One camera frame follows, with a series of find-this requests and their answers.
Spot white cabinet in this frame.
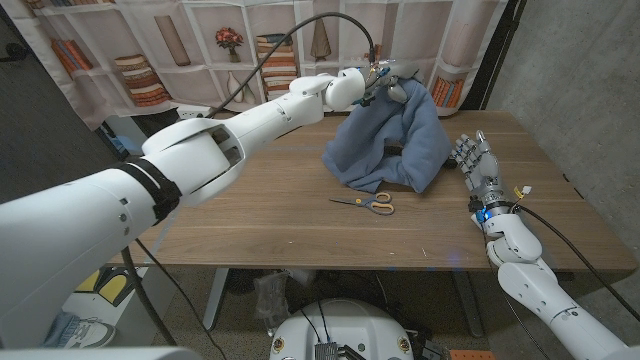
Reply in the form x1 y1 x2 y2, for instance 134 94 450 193
102 115 156 157

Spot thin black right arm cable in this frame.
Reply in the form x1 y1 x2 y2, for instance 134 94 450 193
482 234 551 360

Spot black backdrop stand pole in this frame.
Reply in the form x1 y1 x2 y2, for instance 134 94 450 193
459 0 526 112

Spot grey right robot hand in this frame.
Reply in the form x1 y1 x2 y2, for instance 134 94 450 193
451 129 507 211

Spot white grey sneaker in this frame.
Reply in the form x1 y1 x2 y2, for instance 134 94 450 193
62 319 116 350

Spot grey metal table leg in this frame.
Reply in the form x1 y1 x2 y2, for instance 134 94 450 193
201 268 230 333
452 269 485 339

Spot clear plastic bag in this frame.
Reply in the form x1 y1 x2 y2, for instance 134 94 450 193
253 272 291 331

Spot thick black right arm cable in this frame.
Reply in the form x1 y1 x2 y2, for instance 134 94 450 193
514 204 640 324

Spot grey floor board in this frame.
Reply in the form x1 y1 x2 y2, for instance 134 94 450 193
64 267 180 347

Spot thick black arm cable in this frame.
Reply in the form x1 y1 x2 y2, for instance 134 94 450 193
514 204 640 324
119 12 376 347

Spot orange handled scissors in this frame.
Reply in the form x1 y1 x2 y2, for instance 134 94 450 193
328 192 396 217

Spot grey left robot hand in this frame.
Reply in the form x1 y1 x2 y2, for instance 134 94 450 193
362 59 425 105

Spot orange box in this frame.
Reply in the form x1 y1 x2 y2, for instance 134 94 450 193
449 349 496 360

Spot blue hoodie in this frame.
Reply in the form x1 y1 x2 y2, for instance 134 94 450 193
321 77 454 195

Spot black yellow foot pedal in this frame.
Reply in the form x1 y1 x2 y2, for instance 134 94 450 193
74 267 144 307

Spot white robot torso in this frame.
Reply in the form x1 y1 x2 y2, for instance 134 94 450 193
268 298 415 360

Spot person leg blue jeans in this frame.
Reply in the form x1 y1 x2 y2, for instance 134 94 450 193
42 312 81 347

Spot white power strip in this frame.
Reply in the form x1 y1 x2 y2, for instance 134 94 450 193
177 103 217 120

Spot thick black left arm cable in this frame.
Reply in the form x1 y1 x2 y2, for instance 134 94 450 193
119 12 376 347

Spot printed bookshelf backdrop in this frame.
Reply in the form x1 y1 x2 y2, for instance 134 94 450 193
0 0 511 131

